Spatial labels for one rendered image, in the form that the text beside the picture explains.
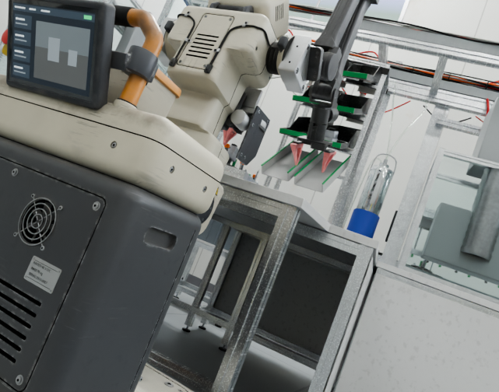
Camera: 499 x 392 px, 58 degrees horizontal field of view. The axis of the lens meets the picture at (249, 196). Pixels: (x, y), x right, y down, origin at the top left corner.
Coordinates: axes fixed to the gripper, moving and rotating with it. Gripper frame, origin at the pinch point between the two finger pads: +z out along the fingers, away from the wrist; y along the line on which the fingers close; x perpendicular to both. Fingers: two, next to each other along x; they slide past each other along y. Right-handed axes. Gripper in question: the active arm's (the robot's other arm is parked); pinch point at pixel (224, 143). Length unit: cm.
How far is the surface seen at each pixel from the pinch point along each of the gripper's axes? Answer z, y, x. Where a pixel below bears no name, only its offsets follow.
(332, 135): -17.3, -42.7, -2.4
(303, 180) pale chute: 3.8, -37.6, -4.5
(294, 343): 92, -40, -158
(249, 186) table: 20, -35, 49
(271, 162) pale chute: 0.8, -21.4, -5.8
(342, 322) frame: 50, -73, 16
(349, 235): 21, -65, 16
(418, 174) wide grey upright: -43, -80, -118
